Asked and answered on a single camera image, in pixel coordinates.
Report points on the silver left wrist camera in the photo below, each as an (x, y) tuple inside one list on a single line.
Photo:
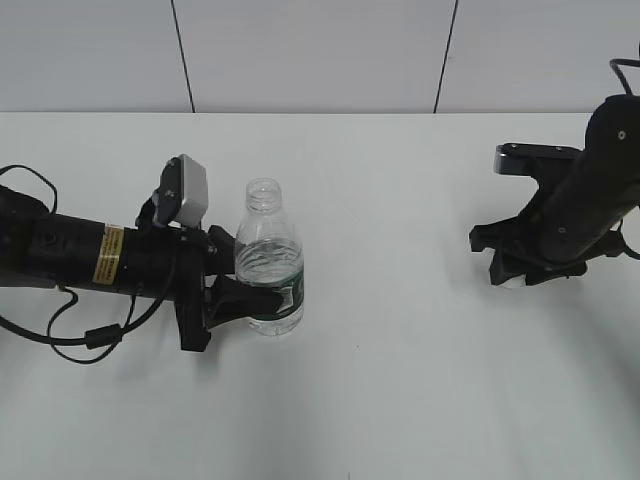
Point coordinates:
[(181, 197)]

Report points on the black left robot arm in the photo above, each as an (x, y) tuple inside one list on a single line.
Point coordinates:
[(42, 249)]

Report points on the clear cestbon water bottle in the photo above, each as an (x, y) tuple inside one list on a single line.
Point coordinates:
[(268, 254)]

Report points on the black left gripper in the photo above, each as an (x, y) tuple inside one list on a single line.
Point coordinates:
[(170, 264)]

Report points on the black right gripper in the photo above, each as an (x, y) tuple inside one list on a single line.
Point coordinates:
[(548, 244)]

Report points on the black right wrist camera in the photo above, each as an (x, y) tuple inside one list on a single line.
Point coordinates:
[(521, 159)]

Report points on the white green bottle cap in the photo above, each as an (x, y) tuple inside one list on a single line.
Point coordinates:
[(515, 283)]

